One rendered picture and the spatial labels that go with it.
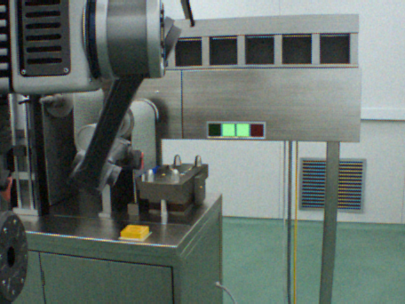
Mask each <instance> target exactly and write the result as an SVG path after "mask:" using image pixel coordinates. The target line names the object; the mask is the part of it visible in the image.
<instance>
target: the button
mask: <svg viewBox="0 0 405 304"><path fill-rule="evenodd" d="M147 233H149V227H148V226H138V225H129V226H128V227H127V228H125V229H124V230H123V231H121V238H128V239H138V240H142V239H143V237H144V236H146V235H147Z"/></svg>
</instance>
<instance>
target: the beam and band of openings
mask: <svg viewBox="0 0 405 304"><path fill-rule="evenodd" d="M189 24H191V22H190V20H175V21H174V23H173V25H174V26H176V27H179V28H180V29H182V31H181V33H180V37H179V40H178V41H177V42H176V46H175V47H174V49H173V51H172V52H171V56H170V57H169V58H168V60H167V64H166V66H165V67H166V70H185V69H242V68H358V67H359V64H358V59H359V55H358V42H359V37H358V33H359V29H360V25H359V14H355V13H347V14H340V13H335V14H311V15H308V14H299V15H275V16H250V17H225V18H212V19H199V20H194V24H195V25H194V26H193V27H192V28H190V27H189ZM339 35H342V36H339ZM261 36H267V37H261ZM229 37H235V38H229ZM212 38H218V39H212ZM196 39H202V40H196Z"/></svg>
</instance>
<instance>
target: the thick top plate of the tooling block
mask: <svg viewBox="0 0 405 304"><path fill-rule="evenodd" d="M174 170H178V171H179V176H180V182H177V183H173V182H171V173H172V172H173V171H174ZM200 172H205V179H207V178H209V164H202V166H195V163H182V165H174V163H173V164H170V169H168V170H167V171H165V172H162V173H158V172H157V173H156V174H154V176H155V181H153V182H145V181H141V182H140V198H145V199H158V200H172V201H183V199H184V198H186V197H187V196H188V195H189V194H191V193H192V191H193V190H194V189H195V176H197V175H198V174H199V173H200Z"/></svg>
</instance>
